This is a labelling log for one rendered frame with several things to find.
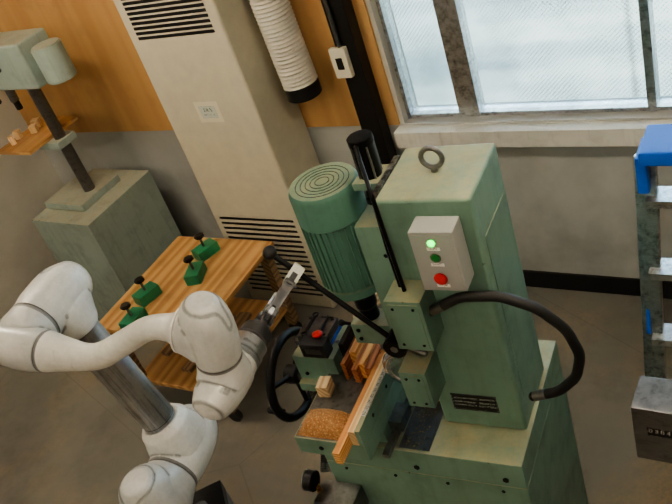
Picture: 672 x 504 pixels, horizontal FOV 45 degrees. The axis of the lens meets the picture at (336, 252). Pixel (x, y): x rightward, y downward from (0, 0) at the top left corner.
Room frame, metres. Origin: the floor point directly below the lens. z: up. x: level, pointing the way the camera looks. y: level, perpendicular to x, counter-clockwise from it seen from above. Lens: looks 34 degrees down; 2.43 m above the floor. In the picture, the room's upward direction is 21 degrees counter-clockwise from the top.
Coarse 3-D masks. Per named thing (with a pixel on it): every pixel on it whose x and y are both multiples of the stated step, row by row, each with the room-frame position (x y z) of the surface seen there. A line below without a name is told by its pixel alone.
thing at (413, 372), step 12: (408, 360) 1.48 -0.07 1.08; (420, 360) 1.47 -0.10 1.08; (432, 360) 1.46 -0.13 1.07; (408, 372) 1.44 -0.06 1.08; (420, 372) 1.43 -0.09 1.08; (432, 372) 1.45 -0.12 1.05; (408, 384) 1.44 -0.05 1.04; (420, 384) 1.42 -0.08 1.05; (432, 384) 1.43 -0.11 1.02; (444, 384) 1.48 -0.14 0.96; (408, 396) 1.45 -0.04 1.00; (420, 396) 1.43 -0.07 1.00; (432, 396) 1.42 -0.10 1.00
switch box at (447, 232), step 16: (416, 224) 1.43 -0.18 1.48; (432, 224) 1.41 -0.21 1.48; (448, 224) 1.39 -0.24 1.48; (416, 240) 1.40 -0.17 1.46; (448, 240) 1.36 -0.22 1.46; (464, 240) 1.40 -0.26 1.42; (416, 256) 1.41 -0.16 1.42; (448, 256) 1.37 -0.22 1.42; (464, 256) 1.38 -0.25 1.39; (432, 272) 1.39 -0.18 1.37; (448, 272) 1.37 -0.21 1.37; (464, 272) 1.36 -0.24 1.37; (432, 288) 1.40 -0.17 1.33; (448, 288) 1.38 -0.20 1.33; (464, 288) 1.36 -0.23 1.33
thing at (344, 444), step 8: (376, 360) 1.68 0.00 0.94; (376, 368) 1.65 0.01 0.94; (368, 376) 1.63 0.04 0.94; (368, 384) 1.60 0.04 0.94; (360, 400) 1.56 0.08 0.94; (352, 416) 1.51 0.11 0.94; (344, 432) 1.47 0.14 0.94; (344, 440) 1.44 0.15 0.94; (336, 448) 1.43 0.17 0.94; (344, 448) 1.43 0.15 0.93; (336, 456) 1.41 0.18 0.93; (344, 456) 1.42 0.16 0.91
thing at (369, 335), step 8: (360, 320) 1.70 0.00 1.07; (376, 320) 1.68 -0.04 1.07; (384, 320) 1.67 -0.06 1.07; (352, 328) 1.70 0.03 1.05; (360, 328) 1.69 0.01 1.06; (368, 328) 1.68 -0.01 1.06; (384, 328) 1.65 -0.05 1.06; (360, 336) 1.70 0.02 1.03; (368, 336) 1.68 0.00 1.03; (376, 336) 1.67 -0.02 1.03
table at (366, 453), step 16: (304, 384) 1.77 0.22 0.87; (336, 384) 1.69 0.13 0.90; (352, 384) 1.67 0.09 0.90; (400, 384) 1.64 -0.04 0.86; (320, 400) 1.65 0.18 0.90; (336, 400) 1.63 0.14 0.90; (352, 400) 1.61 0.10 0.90; (384, 416) 1.54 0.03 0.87; (304, 448) 1.55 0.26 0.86; (320, 448) 1.51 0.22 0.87; (352, 448) 1.46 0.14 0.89; (368, 448) 1.45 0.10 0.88
